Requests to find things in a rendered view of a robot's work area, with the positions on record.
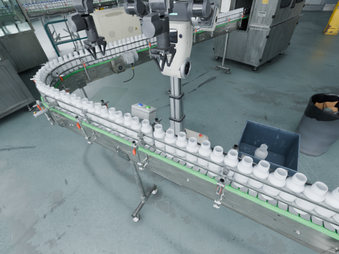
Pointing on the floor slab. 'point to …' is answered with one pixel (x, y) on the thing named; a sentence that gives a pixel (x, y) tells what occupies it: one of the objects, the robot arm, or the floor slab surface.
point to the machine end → (261, 30)
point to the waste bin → (318, 126)
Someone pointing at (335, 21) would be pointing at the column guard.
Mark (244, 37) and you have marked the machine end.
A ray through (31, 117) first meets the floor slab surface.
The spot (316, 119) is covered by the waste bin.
